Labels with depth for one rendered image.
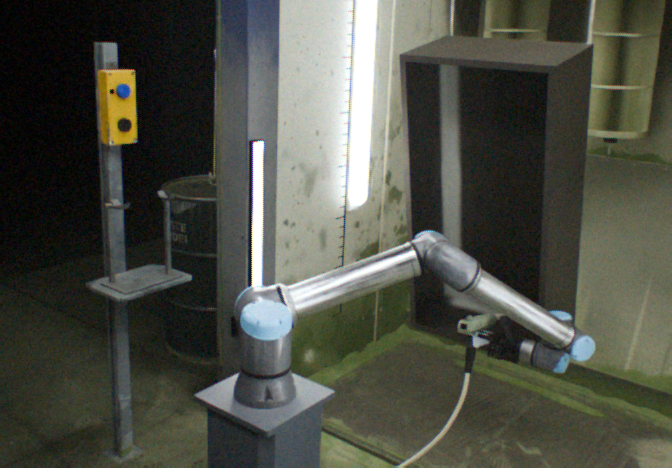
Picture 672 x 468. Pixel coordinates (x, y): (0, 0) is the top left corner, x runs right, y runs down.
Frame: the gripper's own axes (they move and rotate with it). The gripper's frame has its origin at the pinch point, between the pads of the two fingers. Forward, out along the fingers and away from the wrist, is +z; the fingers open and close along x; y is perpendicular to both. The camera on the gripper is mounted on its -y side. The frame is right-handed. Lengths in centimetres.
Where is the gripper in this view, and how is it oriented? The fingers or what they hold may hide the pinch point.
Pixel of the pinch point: (471, 330)
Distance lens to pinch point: 285.1
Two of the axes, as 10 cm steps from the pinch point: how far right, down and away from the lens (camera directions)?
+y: -1.6, 9.8, 0.9
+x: 5.1, 0.0, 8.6
